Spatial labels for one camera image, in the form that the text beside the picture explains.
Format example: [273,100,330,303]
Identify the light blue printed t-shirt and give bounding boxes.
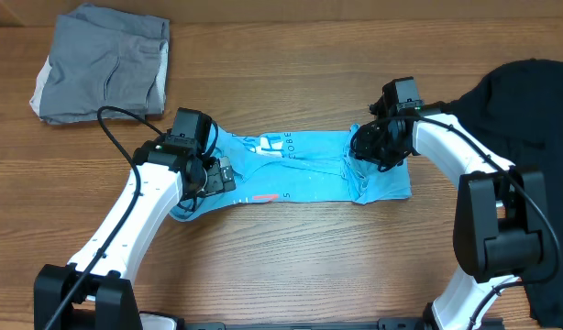
[170,124,412,222]

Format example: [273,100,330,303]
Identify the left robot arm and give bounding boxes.
[34,108,236,330]

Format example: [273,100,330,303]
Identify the folded grey shorts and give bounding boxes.
[29,4,171,125]

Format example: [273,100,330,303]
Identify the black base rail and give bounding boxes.
[97,316,429,330]

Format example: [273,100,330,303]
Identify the black garment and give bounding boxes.
[443,59,563,329]

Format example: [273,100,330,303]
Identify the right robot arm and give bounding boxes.
[350,77,562,330]

